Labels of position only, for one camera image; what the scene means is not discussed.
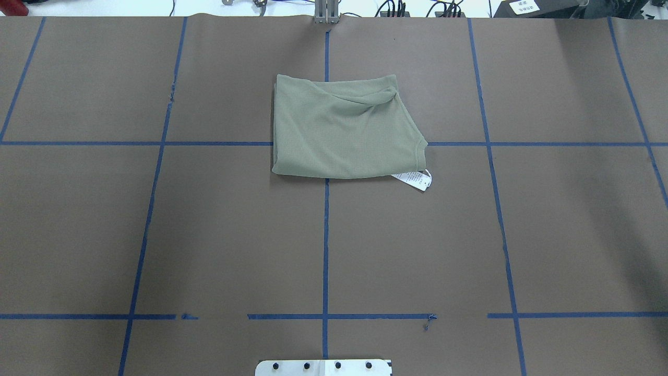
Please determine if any olive green long-sleeve shirt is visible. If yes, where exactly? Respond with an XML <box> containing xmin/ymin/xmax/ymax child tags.
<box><xmin>272</xmin><ymin>75</ymin><xmax>432</xmax><ymax>191</ymax></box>

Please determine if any black box with white label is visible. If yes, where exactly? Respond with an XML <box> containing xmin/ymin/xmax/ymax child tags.
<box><xmin>492</xmin><ymin>1</ymin><xmax>588</xmax><ymax>19</ymax></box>

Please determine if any red cylinder bottle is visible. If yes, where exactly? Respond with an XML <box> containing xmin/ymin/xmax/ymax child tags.
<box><xmin>0</xmin><ymin>0</ymin><xmax>29</xmax><ymax>17</ymax></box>

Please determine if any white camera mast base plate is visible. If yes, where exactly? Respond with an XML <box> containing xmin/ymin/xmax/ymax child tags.
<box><xmin>255</xmin><ymin>359</ymin><xmax>393</xmax><ymax>375</ymax></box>

